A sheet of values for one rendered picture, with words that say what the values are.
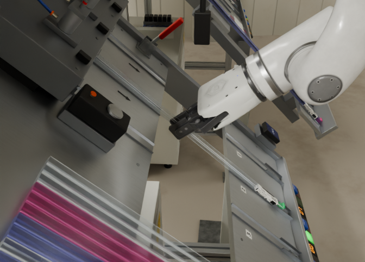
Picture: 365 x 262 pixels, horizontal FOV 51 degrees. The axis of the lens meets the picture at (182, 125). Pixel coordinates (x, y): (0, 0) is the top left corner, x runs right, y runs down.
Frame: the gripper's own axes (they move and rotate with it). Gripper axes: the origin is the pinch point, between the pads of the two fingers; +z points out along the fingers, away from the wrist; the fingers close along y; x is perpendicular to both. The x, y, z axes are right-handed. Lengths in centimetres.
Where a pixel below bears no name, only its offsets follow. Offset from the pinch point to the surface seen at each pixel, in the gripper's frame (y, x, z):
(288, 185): -8.6, 31.7, -6.4
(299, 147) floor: -123, 113, 7
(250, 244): 16.1, 17.3, -2.1
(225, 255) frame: -21, 59, 28
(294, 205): -2.0, 31.7, -6.5
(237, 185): 3.1, 15.6, -1.8
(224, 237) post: -47, 78, 40
